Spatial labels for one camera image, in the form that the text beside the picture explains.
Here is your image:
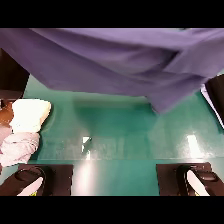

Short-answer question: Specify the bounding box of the pale lilac garment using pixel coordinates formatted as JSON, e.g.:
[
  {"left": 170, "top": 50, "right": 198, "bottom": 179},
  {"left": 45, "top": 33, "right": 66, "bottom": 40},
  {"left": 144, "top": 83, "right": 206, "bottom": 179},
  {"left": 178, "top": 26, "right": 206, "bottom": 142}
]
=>
[{"left": 0, "top": 131, "right": 41, "bottom": 168}]

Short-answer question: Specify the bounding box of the purple T-shirt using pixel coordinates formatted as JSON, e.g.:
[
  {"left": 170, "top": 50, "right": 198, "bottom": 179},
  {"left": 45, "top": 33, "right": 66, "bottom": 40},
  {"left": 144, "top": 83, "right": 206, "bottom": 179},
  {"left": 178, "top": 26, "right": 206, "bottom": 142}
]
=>
[{"left": 0, "top": 27, "right": 224, "bottom": 115}]

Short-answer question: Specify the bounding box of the black mounting plate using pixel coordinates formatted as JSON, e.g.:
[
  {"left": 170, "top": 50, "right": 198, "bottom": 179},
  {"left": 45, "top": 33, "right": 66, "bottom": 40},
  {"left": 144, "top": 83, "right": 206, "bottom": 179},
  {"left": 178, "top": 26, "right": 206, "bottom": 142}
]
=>
[
  {"left": 17, "top": 163, "right": 74, "bottom": 197},
  {"left": 155, "top": 162, "right": 215, "bottom": 197}
]

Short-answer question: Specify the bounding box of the cream garment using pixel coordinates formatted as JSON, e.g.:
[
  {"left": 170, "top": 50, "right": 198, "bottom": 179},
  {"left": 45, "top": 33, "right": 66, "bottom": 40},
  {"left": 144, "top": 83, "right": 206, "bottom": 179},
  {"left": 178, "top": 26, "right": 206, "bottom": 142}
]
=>
[{"left": 8, "top": 98, "right": 53, "bottom": 135}]

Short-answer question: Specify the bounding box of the brown garment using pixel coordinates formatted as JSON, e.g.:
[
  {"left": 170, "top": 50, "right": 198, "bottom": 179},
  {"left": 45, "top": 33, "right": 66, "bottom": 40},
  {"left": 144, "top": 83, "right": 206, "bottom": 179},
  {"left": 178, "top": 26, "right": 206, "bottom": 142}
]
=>
[{"left": 0, "top": 100, "right": 15, "bottom": 128}]

